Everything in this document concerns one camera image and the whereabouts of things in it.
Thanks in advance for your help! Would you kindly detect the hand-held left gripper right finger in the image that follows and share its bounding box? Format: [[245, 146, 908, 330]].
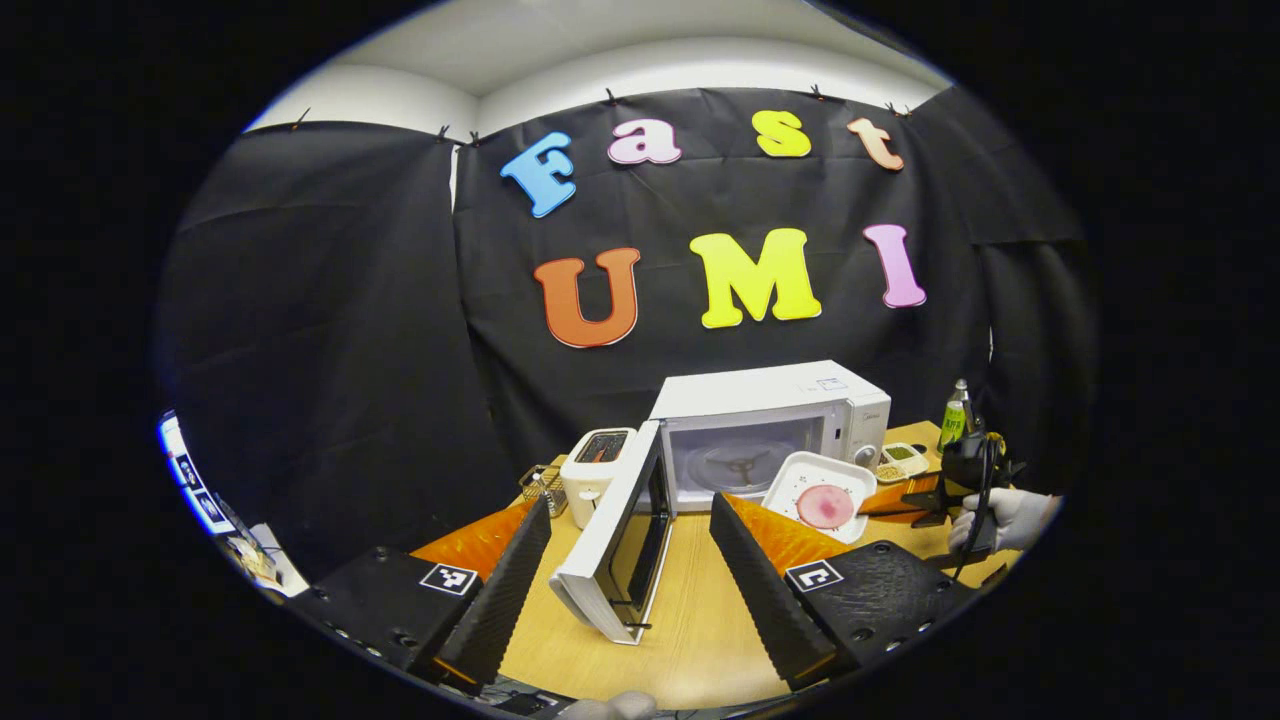
[[708, 492, 981, 693]]

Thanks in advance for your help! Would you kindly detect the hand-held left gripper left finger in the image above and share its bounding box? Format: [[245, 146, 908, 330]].
[[283, 494, 554, 697]]

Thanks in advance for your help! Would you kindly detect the pink round meat slice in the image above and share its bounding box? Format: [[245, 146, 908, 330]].
[[796, 484, 856, 531]]

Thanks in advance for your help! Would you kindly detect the white square plate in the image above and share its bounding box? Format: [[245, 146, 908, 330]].
[[762, 451, 878, 545]]

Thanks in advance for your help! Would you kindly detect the white microwave oven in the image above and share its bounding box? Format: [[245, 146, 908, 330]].
[[549, 360, 892, 646]]

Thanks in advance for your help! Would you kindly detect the divided white bean dish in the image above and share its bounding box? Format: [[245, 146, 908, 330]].
[[876, 442, 931, 485]]

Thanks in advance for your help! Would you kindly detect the green drink bottle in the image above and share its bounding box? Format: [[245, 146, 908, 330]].
[[938, 379, 974, 451]]

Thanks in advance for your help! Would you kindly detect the white toaster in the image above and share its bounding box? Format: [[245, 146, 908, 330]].
[[560, 427, 638, 529]]

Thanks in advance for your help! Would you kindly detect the pale clutter pile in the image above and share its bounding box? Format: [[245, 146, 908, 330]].
[[222, 520, 309, 599]]

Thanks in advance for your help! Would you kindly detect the black backdrop cloth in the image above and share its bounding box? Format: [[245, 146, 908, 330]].
[[155, 85, 1101, 586]]

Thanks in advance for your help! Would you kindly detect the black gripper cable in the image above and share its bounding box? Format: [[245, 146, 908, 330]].
[[955, 435, 1006, 583]]

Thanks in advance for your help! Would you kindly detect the metal wire basket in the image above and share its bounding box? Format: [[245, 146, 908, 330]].
[[518, 464, 569, 518]]

